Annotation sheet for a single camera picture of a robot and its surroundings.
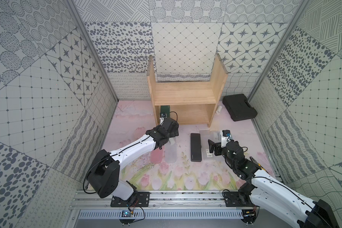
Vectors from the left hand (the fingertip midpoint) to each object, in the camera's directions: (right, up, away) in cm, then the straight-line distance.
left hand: (169, 125), depth 86 cm
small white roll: (+39, +11, +25) cm, 47 cm away
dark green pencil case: (-4, +11, +19) cm, 22 cm away
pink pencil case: (-8, -20, +5) cm, 22 cm away
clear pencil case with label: (+25, -8, +13) cm, 29 cm away
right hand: (+28, -9, -3) cm, 30 cm away
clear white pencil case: (+1, -18, +8) cm, 19 cm away
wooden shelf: (+13, +14, -2) cm, 19 cm away
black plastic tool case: (+55, +12, +25) cm, 61 cm away
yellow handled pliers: (+53, -22, +2) cm, 57 cm away
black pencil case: (+17, -15, +5) cm, 23 cm away
